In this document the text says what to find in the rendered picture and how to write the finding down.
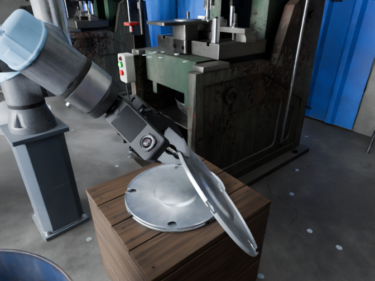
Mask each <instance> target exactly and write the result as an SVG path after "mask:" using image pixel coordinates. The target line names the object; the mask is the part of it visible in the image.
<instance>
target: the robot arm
mask: <svg viewBox="0 0 375 281"><path fill-rule="evenodd" d="M30 2H31V6H32V10H33V14H34V16H33V15H32V14H30V13H29V12H27V11H26V10H24V9H17V10H16V11H14V12H13V13H12V14H11V15H10V16H9V17H8V18H7V20H6V21H5V22H4V24H2V25H0V85H1V88H2V91H3V95H4V98H5V100H6V103H7V106H8V110H9V111H8V128H9V131H10V133H12V134H14V135H32V134H38V133H42V132H45V131H47V130H49V129H51V128H53V127H54V126H55V125H56V119H55V116H54V115H53V113H52V112H51V110H50V109H49V107H48V106H47V104H46V102H45V97H50V96H58V97H59V98H61V99H63V100H65V101H66V102H67V103H66V106H67V107H69V108H71V107H72V106H75V107H76V108H77V109H79V110H80V111H82V112H83V113H87V114H88V115H90V116H91V117H93V118H94V119H96V118H99V117H101V116H102V115H103V114H104V113H106V114H107V115H106V116H105V119H106V121H107V122H108V123H109V124H110V125H111V126H112V127H113V128H114V129H115V130H116V131H117V134H118V135H120V136H121V137H122V138H123V143H128V144H129V145H130V146H129V150H130V151H131V152H133V153H135V154H136V155H137V156H138V157H139V158H140V159H142V160H145V161H149V162H152V163H154V162H155V163H165V164H181V161H180V159H179V156H176V155H173V154H172V153H171V152H170V151H166V149H167V148H168V147H169V145H170V144H172V145H174V147H175V148H176V149H177V150H178V151H180V152H181V153H182V154H183V156H184V157H186V158H189V157H190V153H189V149H188V146H187V144H186V142H185V140H184V137H183V136H182V134H181V132H180V130H179V127H178V126H177V124H176V123H175V122H174V121H173V120H172V119H171V118H170V117H168V116H167V115H163V114H162V113H161V112H158V113H157V112H156V111H155V110H154V109H153V108H152V107H151V106H149V105H148V104H147V103H145V102H144V101H143V100H142V99H141V98H139V97H138V96H137V95H136V94H134V96H133V97H132V98H131V100H128V99H126V98H125V97H124V96H123V95H121V94H120V93H119V90H120V85H119V84H118V83H117V82H115V81H114V80H113V79H112V77H111V76H110V75H109V74H108V73H107V72H105V71H104V70H103V69H101V68H100V67H99V66H98V65H97V64H95V63H94V62H92V61H90V60H89V59H88V58H87V57H86V56H84V55H83V54H82V53H81V52H79V51H78V50H77V49H76V48H74V47H73V46H72V44H71V38H70V32H69V26H68V21H67V16H66V10H65V5H64V0H30ZM134 99H135V100H134ZM133 100H134V101H133Z"/></svg>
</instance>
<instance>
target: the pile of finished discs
mask: <svg viewBox="0 0 375 281"><path fill-rule="evenodd" d="M212 174H213V175H214V177H215V178H216V179H217V180H218V182H219V183H218V185H219V189H222V191H225V186H224V184H223V182H222V181H221V180H220V178H219V177H218V176H216V175H215V174H214V173H212ZM125 204H126V208H127V211H128V212H129V214H130V215H133V216H132V217H133V218H134V219H135V220H136V221H137V222H138V223H140V224H141V225H143V226H145V227H147V228H150V229H152V230H157V231H162V232H184V231H190V230H195V229H198V228H200V227H202V226H205V225H206V224H208V223H206V222H207V221H208V222H211V221H213V220H214V219H215V217H214V215H213V214H212V213H211V211H210V210H212V211H213V209H212V208H211V206H210V205H209V204H208V203H207V204H208V207H207V205H206V204H205V203H204V201H203V200H202V198H201V197H200V195H199V194H198V192H197V190H196V189H195V187H194V185H193V184H192V182H191V181H190V178H189V177H188V175H187V173H186V172H185V170H184V168H183V166H182V165H180V166H178V164H163V165H159V166H156V167H152V168H150V169H147V170H145V171H143V172H142V173H140V174H139V175H137V176H136V177H135V178H134V179H133V180H132V181H131V182H130V183H129V185H128V188H127V191H126V193H125Z"/></svg>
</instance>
